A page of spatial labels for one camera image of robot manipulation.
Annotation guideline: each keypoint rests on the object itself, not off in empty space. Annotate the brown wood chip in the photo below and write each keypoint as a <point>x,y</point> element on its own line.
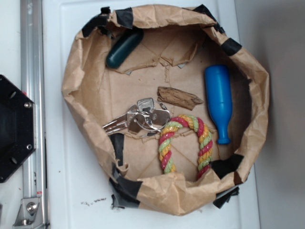
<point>178,97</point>

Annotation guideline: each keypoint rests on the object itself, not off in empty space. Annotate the silver key bunch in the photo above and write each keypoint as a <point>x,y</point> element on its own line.
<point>147,115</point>

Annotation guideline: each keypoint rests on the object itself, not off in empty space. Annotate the brown paper bag bin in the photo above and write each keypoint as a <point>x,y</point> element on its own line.
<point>178,45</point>

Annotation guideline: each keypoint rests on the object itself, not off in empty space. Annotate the blue plastic bottle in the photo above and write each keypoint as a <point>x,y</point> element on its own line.
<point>219,98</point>

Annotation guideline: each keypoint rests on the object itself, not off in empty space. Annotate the dark green plastic capsule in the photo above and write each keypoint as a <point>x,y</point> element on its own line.
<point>124,47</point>

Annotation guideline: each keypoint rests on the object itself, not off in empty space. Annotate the multicolour twisted rope toy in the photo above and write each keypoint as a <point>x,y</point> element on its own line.
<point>204,138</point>

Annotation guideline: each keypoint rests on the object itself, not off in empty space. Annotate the aluminium extrusion rail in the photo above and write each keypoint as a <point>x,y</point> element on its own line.
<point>32,82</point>

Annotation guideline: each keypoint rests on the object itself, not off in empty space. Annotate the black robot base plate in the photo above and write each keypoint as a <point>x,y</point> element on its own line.
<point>16,128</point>

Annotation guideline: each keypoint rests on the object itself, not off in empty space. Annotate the silver corner bracket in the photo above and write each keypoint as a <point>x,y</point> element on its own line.
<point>30,214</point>

